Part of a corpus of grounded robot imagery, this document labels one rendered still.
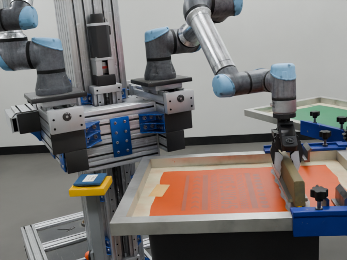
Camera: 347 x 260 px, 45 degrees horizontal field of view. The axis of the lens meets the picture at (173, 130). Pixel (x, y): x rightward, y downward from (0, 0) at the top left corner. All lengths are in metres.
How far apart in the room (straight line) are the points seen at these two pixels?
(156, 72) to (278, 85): 0.76
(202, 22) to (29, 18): 0.58
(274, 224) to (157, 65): 1.03
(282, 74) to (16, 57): 1.05
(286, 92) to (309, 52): 3.94
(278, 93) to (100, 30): 0.92
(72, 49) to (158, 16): 3.23
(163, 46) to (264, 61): 3.33
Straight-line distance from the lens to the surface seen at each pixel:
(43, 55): 1.77
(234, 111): 5.22
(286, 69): 1.31
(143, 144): 1.91
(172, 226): 1.14
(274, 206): 1.28
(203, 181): 1.48
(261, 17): 5.13
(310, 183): 1.46
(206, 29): 1.46
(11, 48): 1.81
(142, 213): 1.28
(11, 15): 1.54
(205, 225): 1.13
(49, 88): 1.76
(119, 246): 2.18
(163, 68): 1.91
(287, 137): 1.29
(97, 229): 1.64
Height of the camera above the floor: 1.49
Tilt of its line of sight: 14 degrees down
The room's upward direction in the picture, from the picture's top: 5 degrees counter-clockwise
